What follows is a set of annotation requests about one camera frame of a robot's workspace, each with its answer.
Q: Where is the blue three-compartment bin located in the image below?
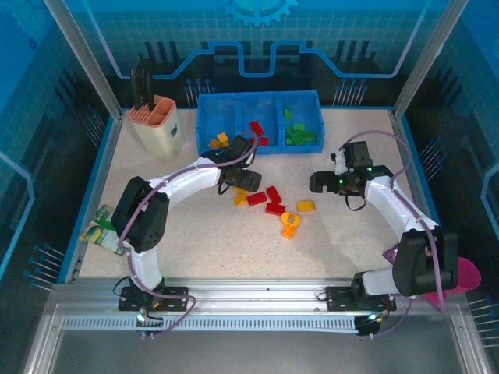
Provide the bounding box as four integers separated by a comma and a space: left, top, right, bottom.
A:
196, 90, 325, 156

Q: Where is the beige utensil holder pink rim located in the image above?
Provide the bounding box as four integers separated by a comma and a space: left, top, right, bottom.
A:
127, 97, 185, 161

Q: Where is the purple candy bag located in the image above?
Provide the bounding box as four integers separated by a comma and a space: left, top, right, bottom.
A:
382, 243, 401, 266

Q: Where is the small magenta cup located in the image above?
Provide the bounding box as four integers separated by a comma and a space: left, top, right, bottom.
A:
423, 290, 449, 312

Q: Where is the large magenta cup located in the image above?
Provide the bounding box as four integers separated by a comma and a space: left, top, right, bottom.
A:
448, 256, 483, 293

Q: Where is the green snack bag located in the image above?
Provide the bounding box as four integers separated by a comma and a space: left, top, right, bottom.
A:
80, 204, 128, 256

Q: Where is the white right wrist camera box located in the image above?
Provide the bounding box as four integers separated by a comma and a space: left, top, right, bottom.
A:
330, 150, 350, 176

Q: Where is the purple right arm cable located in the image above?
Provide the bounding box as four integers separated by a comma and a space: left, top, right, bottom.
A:
338, 130, 448, 338

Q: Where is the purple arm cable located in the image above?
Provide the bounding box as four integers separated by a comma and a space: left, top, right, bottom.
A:
116, 132, 260, 340
338, 130, 448, 338

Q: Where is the black utensil handle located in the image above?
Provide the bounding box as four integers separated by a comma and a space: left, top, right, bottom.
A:
141, 64, 154, 108
130, 68, 142, 111

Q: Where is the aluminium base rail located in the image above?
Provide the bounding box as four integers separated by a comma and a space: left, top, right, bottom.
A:
42, 277, 469, 332

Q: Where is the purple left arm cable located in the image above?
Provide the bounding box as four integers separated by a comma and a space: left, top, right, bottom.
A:
116, 132, 260, 340

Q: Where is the slotted cable duct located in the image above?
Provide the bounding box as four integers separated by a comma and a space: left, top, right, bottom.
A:
61, 316, 359, 332

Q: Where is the aluminium frame post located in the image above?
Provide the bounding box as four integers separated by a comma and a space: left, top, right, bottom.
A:
391, 0, 469, 118
42, 0, 125, 120

